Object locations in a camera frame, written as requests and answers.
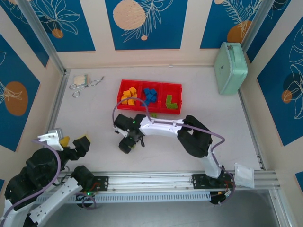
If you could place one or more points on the green lego brick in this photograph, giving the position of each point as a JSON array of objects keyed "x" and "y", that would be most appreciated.
[
  {"x": 173, "y": 106},
  {"x": 169, "y": 99},
  {"x": 131, "y": 147},
  {"x": 154, "y": 114}
]

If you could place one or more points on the yellow lego brick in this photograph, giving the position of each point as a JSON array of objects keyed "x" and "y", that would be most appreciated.
[
  {"x": 127, "y": 93},
  {"x": 123, "y": 98},
  {"x": 130, "y": 102},
  {"x": 132, "y": 89},
  {"x": 135, "y": 96}
]

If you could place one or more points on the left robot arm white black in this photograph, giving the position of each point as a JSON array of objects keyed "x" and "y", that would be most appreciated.
[{"x": 61, "y": 196}]

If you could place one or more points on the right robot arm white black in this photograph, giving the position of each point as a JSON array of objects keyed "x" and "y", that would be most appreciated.
[{"x": 161, "y": 130}]

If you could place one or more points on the red three-compartment tray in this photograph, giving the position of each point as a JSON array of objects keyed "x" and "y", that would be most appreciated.
[{"x": 163, "y": 94}]

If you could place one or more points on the metal forceps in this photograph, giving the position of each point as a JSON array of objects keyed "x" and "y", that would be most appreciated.
[{"x": 91, "y": 83}]

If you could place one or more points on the circuit board with green light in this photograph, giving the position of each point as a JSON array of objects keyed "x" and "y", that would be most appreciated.
[{"x": 88, "y": 194}]

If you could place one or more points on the clear packet of cotton pads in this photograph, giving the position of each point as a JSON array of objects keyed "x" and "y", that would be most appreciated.
[{"x": 80, "y": 79}]

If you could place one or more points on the mint green case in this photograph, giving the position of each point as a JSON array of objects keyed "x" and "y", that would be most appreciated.
[{"x": 230, "y": 68}]

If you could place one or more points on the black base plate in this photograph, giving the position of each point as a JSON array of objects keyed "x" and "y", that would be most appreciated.
[
  {"x": 104, "y": 182},
  {"x": 197, "y": 180}
]

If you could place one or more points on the aluminium front rail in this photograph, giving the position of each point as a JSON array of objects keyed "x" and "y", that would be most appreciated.
[{"x": 154, "y": 179}]

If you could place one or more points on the aluminium side rail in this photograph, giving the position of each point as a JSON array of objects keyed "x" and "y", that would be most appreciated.
[
  {"x": 245, "y": 106},
  {"x": 60, "y": 94}
]

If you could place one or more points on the aluminium corner post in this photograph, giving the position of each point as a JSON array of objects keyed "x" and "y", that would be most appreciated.
[
  {"x": 255, "y": 23},
  {"x": 43, "y": 35}
]

